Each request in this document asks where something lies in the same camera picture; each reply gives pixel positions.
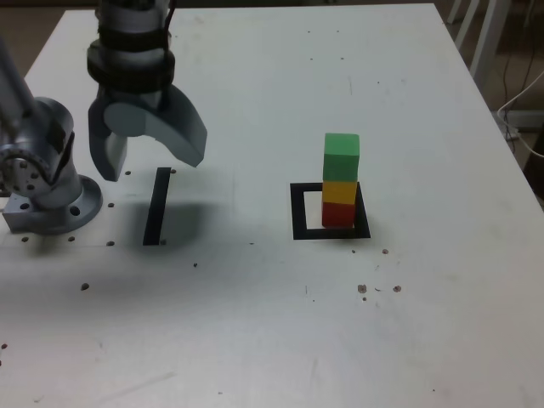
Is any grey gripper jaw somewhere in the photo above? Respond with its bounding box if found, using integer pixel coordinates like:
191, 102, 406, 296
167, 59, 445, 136
103, 83, 209, 169
87, 87, 129, 184

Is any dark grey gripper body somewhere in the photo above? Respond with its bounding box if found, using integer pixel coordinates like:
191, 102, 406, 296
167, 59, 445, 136
98, 84, 172, 112

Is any green cube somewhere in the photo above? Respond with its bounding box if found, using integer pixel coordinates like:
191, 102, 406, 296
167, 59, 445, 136
322, 133, 361, 184

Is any yellow cube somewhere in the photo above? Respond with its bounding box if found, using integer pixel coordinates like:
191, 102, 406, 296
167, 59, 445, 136
321, 179, 357, 206

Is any red cube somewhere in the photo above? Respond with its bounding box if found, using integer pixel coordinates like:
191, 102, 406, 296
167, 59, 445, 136
321, 201, 356, 230

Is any black tape square outline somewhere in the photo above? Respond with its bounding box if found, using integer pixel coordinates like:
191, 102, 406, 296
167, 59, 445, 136
289, 181, 371, 241

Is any black tape strip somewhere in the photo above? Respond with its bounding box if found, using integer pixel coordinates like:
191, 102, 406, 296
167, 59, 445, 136
142, 167, 172, 247

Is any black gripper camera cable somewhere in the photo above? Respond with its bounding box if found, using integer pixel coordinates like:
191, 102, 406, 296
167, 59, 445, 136
161, 0, 179, 90

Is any white furniture frame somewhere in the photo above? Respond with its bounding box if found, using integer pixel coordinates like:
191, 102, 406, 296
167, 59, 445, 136
448, 0, 513, 88

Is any white cable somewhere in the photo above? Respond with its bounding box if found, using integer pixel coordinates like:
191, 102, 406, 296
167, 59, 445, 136
496, 70, 544, 158

